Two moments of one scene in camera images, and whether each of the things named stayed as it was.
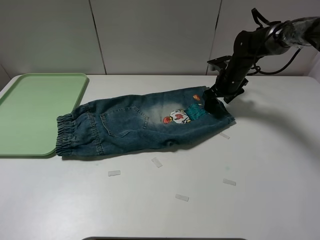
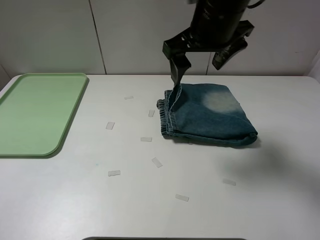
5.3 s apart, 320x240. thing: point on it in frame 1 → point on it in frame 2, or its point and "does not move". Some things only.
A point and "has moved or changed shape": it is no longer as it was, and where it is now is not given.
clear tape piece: (181, 197) does not move
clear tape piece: (157, 162) does not move
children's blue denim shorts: (137, 122) has moved or changed shape
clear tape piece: (113, 173) does not move
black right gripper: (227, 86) → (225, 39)
